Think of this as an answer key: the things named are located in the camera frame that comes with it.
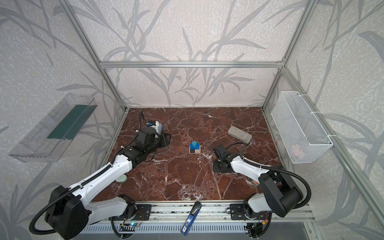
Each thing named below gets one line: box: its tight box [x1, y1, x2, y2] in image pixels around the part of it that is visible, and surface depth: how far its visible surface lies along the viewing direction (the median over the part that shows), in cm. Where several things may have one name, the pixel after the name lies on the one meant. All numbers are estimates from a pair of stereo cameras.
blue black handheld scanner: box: [180, 201, 202, 236], surface depth 70 cm
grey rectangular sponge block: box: [227, 125, 253, 144], surface depth 104 cm
